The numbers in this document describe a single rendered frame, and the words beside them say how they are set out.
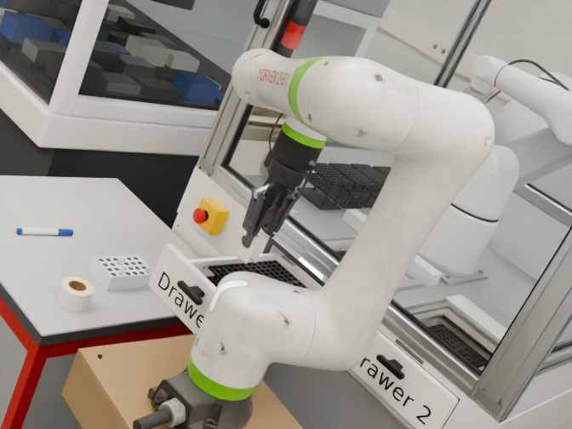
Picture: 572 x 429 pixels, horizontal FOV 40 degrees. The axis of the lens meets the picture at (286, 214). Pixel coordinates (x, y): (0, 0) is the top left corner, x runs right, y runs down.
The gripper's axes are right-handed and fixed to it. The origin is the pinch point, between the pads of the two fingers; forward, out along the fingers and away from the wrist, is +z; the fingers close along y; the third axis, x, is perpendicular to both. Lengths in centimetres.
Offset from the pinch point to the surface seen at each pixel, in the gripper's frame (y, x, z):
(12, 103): 2, -97, 16
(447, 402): -21, 46, 9
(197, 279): 11.0, -1.1, 8.3
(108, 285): 15.3, -20.0, 22.9
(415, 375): -20.9, 37.2, 8.8
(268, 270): -15.2, -4.3, 10.3
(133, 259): 5.1, -26.3, 20.8
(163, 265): 10.9, -11.1, 11.8
